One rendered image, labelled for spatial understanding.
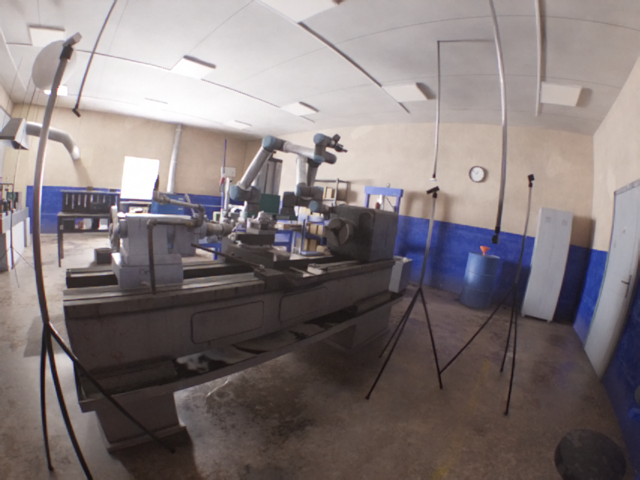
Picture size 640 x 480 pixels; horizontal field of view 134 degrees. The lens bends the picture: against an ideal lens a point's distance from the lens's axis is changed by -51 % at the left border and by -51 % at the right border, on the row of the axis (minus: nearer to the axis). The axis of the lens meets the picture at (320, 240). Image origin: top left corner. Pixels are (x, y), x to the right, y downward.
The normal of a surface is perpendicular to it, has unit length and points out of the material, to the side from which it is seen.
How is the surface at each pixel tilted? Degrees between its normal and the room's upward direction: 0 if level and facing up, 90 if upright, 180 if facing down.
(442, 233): 90
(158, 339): 90
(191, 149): 90
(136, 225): 82
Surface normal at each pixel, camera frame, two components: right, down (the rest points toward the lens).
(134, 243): 0.75, -0.18
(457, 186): -0.65, 0.01
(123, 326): 0.76, 0.17
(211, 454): 0.12, -0.99
